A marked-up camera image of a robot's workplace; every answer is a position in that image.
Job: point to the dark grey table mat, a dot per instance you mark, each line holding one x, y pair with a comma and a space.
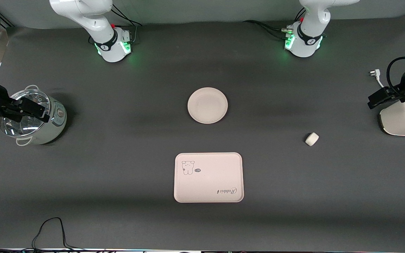
125, 211

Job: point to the round cream plate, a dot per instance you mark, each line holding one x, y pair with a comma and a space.
207, 105

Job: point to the small white bun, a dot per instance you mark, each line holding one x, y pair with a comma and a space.
312, 139

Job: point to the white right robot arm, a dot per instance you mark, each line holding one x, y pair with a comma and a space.
97, 24

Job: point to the glass pot lid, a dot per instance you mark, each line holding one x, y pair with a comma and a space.
30, 126

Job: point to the white beige kitchen appliance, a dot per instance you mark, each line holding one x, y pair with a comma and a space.
403, 121

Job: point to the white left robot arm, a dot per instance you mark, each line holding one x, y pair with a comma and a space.
309, 31

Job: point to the pale green electric pot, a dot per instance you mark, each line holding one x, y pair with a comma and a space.
53, 126

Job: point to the cream rectangular rabbit tray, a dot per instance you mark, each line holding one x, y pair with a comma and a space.
209, 182

